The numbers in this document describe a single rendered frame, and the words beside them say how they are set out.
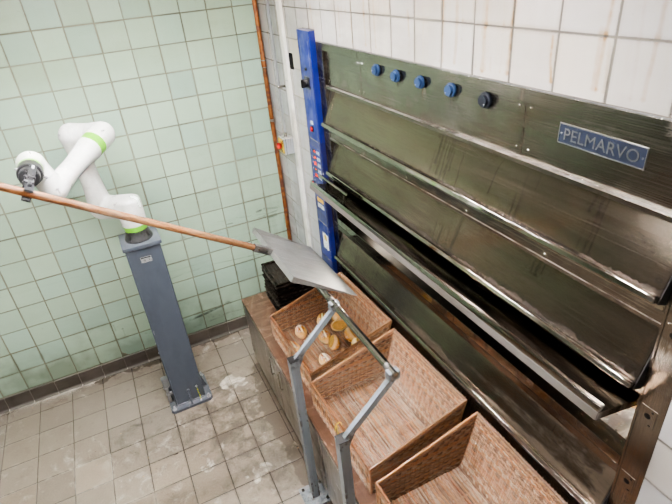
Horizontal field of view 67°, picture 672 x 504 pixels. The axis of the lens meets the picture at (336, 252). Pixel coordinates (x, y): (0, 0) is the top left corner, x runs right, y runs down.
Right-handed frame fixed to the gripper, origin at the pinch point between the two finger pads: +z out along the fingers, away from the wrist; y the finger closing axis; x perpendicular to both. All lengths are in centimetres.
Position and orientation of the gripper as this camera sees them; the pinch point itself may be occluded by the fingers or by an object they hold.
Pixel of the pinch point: (27, 192)
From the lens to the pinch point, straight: 213.6
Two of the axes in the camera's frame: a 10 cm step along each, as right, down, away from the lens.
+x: -8.0, -2.1, -5.6
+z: 4.4, 4.3, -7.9
